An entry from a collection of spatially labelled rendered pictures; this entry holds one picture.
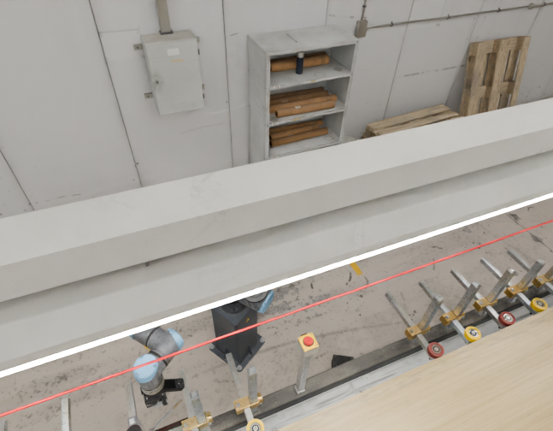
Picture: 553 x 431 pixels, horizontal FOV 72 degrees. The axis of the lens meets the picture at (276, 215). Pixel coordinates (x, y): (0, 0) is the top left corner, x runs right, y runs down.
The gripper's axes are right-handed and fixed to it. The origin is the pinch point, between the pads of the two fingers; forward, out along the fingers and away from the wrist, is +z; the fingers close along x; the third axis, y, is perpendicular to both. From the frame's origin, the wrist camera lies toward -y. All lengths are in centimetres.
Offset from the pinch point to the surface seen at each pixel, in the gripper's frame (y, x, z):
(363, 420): -80, 37, 9
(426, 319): -135, 9, 2
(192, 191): -20, 40, -147
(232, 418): -25.7, 8.1, 28.9
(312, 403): -68, 14, 37
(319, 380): -75, 8, 29
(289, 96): -170, -251, 4
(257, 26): -140, -261, -61
